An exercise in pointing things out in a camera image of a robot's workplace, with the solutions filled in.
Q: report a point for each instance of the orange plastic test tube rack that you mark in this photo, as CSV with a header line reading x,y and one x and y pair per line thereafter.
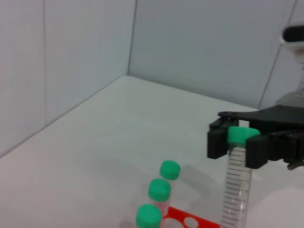
x,y
178,213

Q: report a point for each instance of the green-capped clear test tube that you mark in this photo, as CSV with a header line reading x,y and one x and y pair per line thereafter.
x,y
159,188
237,190
170,169
149,215

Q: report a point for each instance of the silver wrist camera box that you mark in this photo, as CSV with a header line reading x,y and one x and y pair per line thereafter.
x,y
293,35

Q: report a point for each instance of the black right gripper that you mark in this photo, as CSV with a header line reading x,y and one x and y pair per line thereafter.
x,y
285,118

